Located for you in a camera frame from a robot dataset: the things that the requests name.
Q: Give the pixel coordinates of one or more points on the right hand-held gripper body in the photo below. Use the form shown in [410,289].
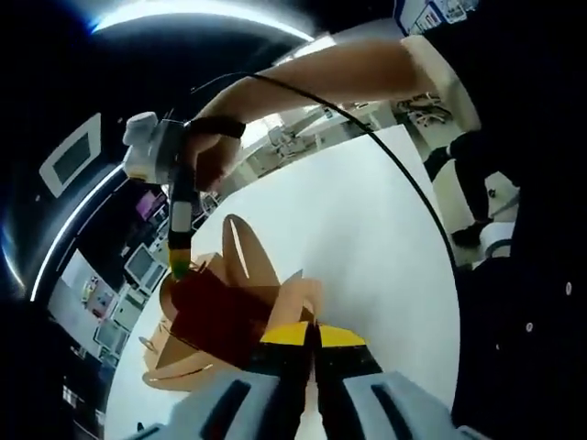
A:
[151,151]

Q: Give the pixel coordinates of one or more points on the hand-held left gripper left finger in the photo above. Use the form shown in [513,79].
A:
[275,366]

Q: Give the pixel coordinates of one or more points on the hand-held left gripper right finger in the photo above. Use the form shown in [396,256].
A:
[348,366]

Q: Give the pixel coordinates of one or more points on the brown paper box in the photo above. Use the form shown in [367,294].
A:
[257,270]

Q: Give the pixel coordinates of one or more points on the person's right hand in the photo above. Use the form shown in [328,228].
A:
[215,160]

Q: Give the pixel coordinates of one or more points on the pink-lit monitor screen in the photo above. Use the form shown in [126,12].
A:
[150,206]

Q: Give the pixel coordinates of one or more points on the ceiling air conditioner vent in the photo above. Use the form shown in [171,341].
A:
[69,156]

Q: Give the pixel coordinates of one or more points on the white display cabinet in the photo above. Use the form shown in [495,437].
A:
[73,275]

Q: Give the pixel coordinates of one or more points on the curved ceiling light strip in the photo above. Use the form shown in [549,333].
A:
[59,238]

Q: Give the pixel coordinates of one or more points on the long ceiling light strip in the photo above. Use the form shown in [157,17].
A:
[183,11]

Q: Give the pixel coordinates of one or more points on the person's dark jacket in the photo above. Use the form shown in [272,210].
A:
[527,298]

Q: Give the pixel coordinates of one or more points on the person's cream sleeve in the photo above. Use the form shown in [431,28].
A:
[440,78]

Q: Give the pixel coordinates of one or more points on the blue framed wall board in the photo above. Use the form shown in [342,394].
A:
[440,11]

